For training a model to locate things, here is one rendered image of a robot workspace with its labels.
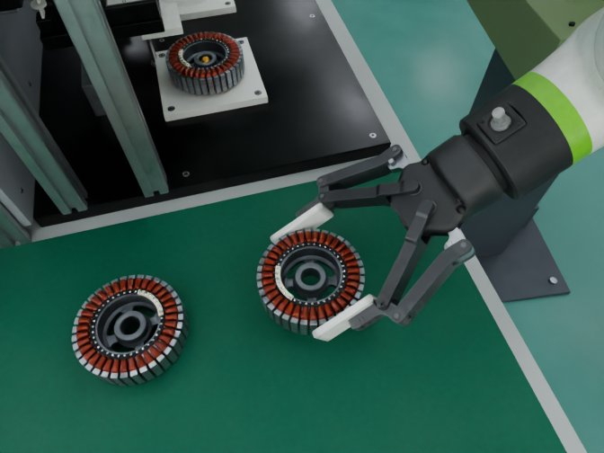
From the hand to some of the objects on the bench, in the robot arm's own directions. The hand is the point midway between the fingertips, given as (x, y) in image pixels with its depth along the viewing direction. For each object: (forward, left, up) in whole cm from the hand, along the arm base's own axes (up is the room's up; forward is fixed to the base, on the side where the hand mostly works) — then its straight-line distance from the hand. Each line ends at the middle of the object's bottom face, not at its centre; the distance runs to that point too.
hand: (311, 277), depth 48 cm
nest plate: (+10, -37, 0) cm, 39 cm away
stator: (+20, +1, -4) cm, 20 cm away
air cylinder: (+24, -36, +1) cm, 43 cm away
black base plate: (+13, -49, -1) cm, 51 cm away
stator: (+10, -37, +1) cm, 39 cm away
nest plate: (+13, -61, +2) cm, 63 cm away
